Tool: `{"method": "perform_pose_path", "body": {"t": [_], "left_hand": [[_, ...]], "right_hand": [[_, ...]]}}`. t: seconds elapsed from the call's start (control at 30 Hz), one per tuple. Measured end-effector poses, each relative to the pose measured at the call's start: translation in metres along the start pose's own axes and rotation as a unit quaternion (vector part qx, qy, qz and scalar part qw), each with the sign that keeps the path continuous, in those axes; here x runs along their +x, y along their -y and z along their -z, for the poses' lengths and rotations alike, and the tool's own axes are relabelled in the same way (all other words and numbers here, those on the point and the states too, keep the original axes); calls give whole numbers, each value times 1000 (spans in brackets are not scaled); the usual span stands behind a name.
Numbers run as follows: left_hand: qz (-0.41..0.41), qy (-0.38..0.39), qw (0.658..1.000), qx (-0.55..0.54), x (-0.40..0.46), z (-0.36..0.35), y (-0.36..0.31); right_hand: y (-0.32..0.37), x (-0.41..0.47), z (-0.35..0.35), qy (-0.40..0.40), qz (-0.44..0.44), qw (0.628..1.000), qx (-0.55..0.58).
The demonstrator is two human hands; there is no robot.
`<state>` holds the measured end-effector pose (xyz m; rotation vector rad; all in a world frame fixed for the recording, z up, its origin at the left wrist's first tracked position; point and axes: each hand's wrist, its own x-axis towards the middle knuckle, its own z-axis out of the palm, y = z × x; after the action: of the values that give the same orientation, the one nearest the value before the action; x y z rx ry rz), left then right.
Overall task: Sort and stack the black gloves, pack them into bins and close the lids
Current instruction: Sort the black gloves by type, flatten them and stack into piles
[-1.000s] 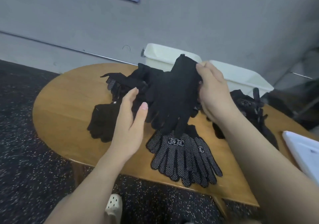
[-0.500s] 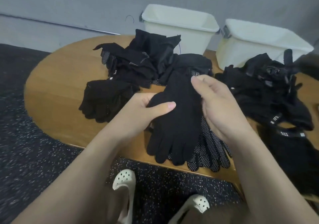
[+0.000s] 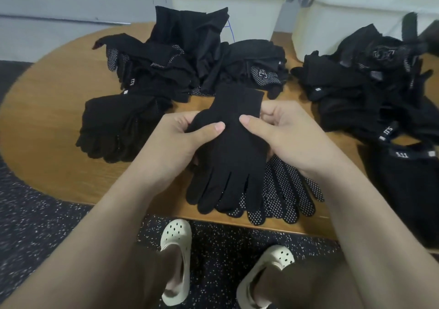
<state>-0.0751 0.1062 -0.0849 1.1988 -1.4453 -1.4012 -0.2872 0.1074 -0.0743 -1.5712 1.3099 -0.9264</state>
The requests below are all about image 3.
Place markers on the person's right hand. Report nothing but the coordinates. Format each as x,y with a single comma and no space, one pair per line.
298,140

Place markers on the person's left hand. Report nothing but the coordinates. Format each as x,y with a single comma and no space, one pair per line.
168,154

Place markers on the black dotted glove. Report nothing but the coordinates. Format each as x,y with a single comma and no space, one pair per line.
230,164
285,192
127,147
113,155
137,105
116,130
103,116
96,133

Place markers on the pile of black gloves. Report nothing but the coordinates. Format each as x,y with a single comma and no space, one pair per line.
99,155
185,44

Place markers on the stack of black gloves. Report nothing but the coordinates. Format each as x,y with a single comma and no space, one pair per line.
86,147

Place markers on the white plastic bin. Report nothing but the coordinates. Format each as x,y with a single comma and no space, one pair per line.
322,34
254,17

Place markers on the black fingerless glove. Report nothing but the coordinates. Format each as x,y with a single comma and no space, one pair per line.
405,188
425,223

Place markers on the person's left forearm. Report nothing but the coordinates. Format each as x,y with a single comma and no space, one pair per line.
82,250

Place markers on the person's right forearm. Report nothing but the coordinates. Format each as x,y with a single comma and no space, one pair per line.
384,243

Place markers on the person's left white shoe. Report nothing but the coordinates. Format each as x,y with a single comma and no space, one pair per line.
178,240

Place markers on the person's white shoe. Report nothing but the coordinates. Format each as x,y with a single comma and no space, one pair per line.
274,257
178,240

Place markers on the person's left leg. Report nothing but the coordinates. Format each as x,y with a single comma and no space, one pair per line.
161,267

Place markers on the person's right white shoe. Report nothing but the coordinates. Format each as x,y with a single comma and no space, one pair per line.
274,257

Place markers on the grey wall pipe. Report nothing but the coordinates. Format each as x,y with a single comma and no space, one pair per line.
62,19

